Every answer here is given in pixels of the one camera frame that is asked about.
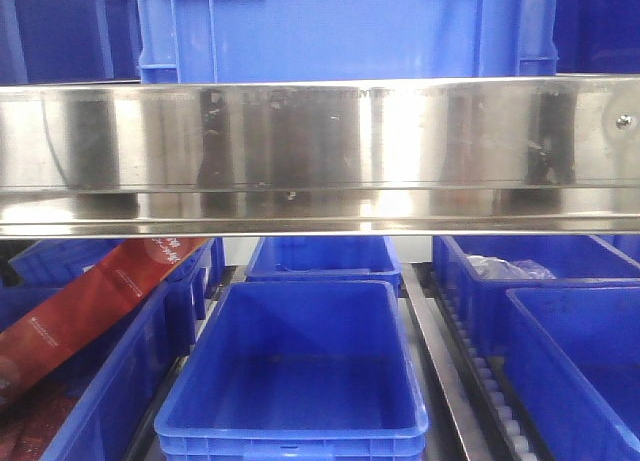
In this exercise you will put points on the blue bin rear centre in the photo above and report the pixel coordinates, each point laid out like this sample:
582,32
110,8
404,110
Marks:
306,258

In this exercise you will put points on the blue bin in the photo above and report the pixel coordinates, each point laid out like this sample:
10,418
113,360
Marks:
90,407
298,371
306,258
572,357
481,304
58,261

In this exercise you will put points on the blue bin front centre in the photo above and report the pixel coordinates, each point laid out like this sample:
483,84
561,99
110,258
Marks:
298,371

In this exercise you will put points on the blue bin rear right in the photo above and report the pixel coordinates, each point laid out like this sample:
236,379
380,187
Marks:
481,304

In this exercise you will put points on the large blue crate upper shelf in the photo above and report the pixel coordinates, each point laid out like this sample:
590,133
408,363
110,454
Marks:
247,41

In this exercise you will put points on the blue bin front left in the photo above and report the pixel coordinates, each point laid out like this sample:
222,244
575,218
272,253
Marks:
90,407

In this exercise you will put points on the blue bin rear left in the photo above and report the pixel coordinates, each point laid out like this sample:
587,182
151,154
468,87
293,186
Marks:
58,261

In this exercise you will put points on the blue bin front right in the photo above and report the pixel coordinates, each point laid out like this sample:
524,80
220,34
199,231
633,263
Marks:
572,357

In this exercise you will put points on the clear plastic bag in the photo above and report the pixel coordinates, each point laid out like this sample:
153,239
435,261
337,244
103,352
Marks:
494,268

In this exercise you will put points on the roller track with white wheels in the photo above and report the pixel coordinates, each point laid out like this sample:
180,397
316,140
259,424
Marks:
507,429

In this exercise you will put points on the red printed package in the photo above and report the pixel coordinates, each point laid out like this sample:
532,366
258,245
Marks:
55,330

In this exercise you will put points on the dark blue crate upper left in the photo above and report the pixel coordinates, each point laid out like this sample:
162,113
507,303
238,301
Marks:
58,41

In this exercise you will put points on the dark blue crate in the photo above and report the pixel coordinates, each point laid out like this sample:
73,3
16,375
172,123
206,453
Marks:
58,41
597,36

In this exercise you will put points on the dark blue crate upper right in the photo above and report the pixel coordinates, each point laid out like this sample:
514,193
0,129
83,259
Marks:
597,36

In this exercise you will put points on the stainless steel shelf rail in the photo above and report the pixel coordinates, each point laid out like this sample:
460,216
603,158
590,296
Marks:
435,156

